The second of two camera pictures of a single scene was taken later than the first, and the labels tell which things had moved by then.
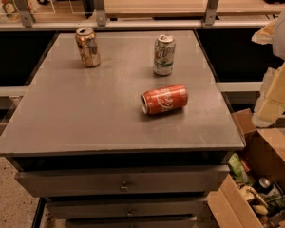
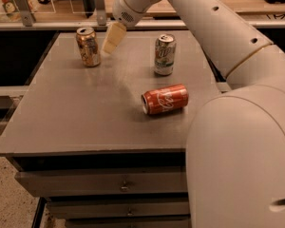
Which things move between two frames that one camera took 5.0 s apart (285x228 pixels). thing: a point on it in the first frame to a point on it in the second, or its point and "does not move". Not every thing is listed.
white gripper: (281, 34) to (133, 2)
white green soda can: (164, 54) does not move
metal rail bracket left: (22, 4) does not move
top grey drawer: (127, 181) does not move
